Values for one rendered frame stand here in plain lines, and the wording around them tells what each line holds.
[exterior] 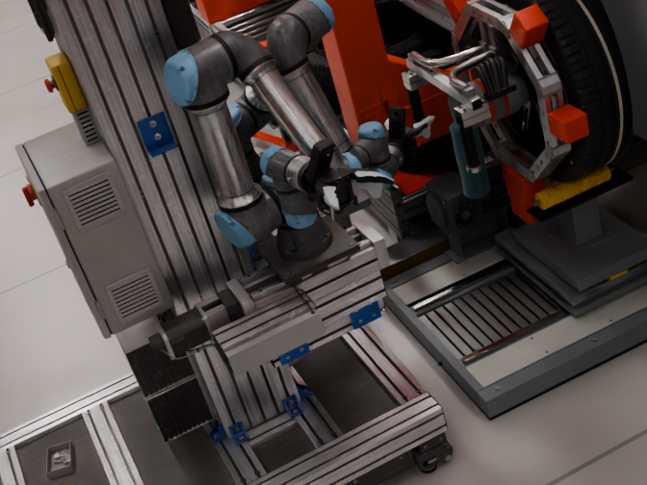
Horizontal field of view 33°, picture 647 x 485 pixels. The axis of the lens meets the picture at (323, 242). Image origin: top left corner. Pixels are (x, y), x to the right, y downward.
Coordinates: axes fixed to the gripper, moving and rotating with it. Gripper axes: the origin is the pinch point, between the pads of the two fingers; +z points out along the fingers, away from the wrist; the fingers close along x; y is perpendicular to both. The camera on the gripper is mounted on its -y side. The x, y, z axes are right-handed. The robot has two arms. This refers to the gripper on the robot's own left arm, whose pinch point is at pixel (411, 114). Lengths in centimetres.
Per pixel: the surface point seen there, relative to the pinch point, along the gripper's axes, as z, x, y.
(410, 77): 2.6, 1.6, -11.7
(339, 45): 20.3, -28.1, -15.8
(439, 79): -6.5, 14.3, -15.1
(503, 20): -0.4, 34.2, -29.1
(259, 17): 222, -174, 56
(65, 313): -4, -170, 83
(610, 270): 5, 53, 62
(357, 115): 20.3, -28.2, 10.4
